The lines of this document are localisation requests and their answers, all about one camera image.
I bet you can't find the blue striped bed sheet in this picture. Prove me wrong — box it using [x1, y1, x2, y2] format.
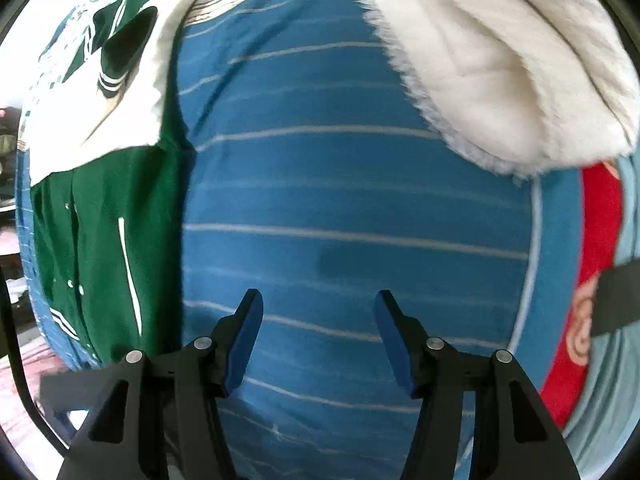
[17, 0, 582, 479]

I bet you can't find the white fleece blanket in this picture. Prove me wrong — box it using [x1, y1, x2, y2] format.
[359, 0, 639, 178]

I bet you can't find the red cartoon pillow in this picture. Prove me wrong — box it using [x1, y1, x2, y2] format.
[541, 162, 623, 428]

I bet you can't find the green varsity jacket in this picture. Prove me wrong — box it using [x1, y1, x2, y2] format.
[26, 0, 194, 364]

